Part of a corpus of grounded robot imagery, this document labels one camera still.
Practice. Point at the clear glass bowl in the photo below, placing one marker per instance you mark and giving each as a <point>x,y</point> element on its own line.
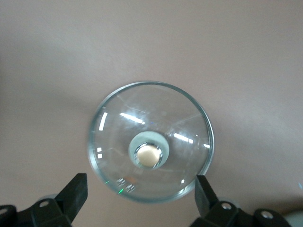
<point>149,142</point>

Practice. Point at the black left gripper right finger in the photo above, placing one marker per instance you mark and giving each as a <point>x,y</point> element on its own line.
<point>220,212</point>

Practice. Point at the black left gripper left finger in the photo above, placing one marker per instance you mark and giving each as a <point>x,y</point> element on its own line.
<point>59,208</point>

